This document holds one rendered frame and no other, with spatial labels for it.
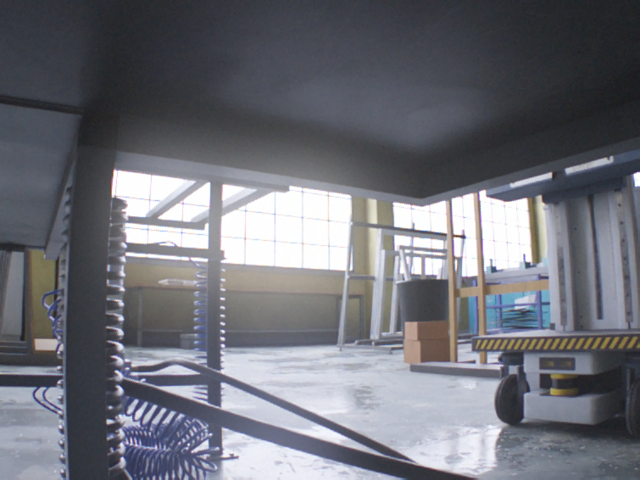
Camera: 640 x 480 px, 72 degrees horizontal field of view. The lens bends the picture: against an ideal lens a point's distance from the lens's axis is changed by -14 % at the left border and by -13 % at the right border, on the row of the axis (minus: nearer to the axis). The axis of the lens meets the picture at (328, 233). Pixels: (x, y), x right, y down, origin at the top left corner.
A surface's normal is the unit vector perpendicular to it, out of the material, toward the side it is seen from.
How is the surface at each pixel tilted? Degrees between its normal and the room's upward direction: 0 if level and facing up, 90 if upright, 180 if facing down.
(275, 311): 90
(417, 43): 180
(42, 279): 90
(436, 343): 90
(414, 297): 94
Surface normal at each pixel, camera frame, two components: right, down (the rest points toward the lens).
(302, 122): 0.01, 0.99
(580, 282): -0.81, -0.09
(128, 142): 0.55, -0.15
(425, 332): 0.18, -0.17
